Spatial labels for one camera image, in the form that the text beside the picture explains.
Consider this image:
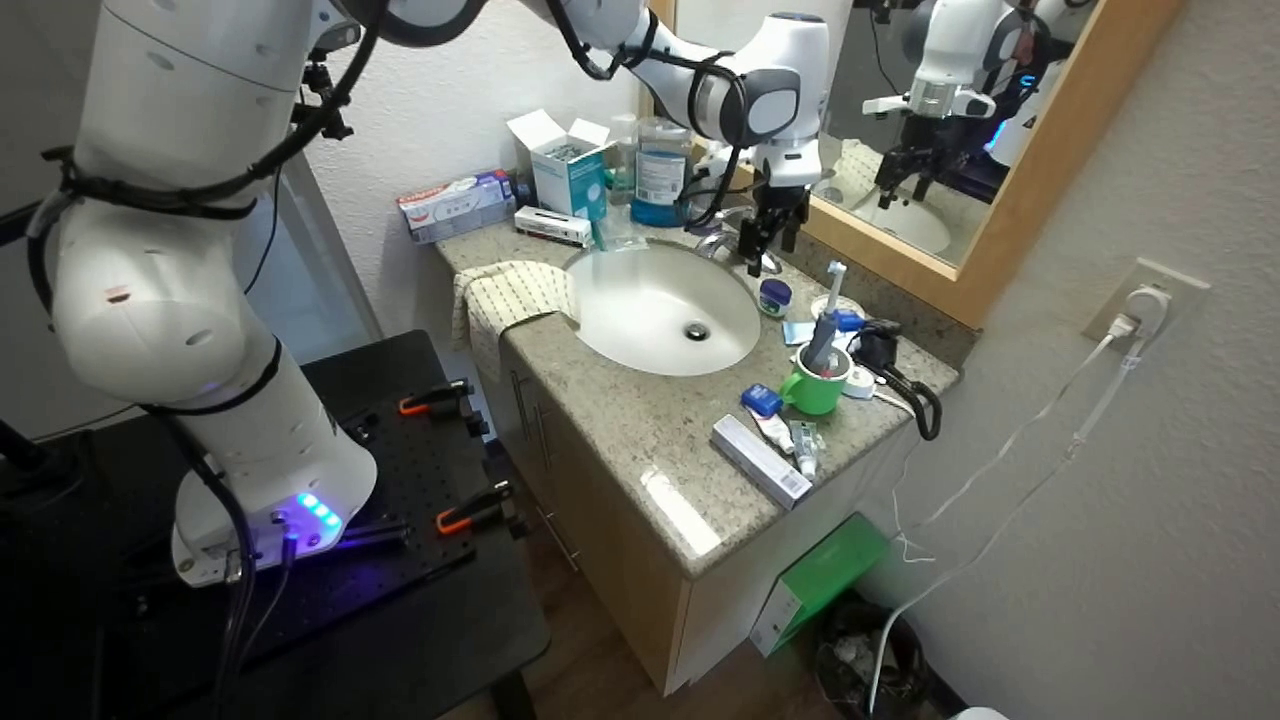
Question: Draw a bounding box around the white and teal box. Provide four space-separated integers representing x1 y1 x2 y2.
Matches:
508 109 612 221

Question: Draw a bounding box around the flat toothpaste box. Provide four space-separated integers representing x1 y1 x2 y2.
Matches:
398 174 515 243

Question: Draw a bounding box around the long white toothpaste box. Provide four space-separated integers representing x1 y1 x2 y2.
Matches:
712 415 814 508

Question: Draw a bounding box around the beige folded towel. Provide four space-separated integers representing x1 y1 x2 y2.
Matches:
453 261 576 350

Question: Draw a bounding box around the white tube by wall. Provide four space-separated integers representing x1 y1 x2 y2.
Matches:
511 205 594 249

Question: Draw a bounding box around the white bar soap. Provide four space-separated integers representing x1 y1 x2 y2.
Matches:
642 469 721 562

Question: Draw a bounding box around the green cup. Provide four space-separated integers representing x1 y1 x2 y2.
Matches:
779 364 844 422

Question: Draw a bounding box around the white oval sink basin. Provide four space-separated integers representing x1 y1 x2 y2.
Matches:
570 243 760 375

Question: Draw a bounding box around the orange clamp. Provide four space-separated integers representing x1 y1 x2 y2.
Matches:
431 480 511 539
398 380 474 422

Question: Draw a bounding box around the white power cable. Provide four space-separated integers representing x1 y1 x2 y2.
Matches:
863 308 1159 720

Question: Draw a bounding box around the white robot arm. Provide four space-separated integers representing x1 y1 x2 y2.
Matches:
29 0 834 590

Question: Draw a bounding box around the blue mouthwash bottle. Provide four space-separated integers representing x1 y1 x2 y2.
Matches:
631 117 689 227

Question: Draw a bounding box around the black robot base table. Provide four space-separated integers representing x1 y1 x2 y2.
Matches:
0 333 549 720

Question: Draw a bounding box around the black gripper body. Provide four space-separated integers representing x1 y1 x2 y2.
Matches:
744 139 825 254

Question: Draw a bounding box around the black waste bin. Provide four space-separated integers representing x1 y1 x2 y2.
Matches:
806 593 965 720

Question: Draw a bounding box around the wood-framed mirror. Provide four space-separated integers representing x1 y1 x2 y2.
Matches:
660 0 1183 330

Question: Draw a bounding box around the orange clamp upper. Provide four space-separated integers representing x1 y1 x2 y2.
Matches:
398 380 474 422

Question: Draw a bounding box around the white wall outlet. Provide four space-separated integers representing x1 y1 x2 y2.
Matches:
1084 257 1207 346

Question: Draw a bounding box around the chrome faucet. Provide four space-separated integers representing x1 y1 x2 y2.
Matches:
698 208 779 278

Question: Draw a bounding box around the black electric shaver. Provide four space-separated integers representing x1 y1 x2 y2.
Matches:
852 320 945 441

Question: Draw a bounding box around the orange clamp lower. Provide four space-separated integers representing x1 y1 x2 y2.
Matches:
431 480 511 539

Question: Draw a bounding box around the small blue-capped item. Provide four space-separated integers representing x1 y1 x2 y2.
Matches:
742 383 783 415

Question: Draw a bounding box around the wooden vanity cabinet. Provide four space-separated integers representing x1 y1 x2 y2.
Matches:
493 350 885 700

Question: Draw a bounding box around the blue-lidded Vaseline jar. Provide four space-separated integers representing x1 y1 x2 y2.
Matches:
756 281 793 320

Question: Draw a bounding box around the chrome sink drain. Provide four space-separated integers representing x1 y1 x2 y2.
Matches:
683 320 708 342

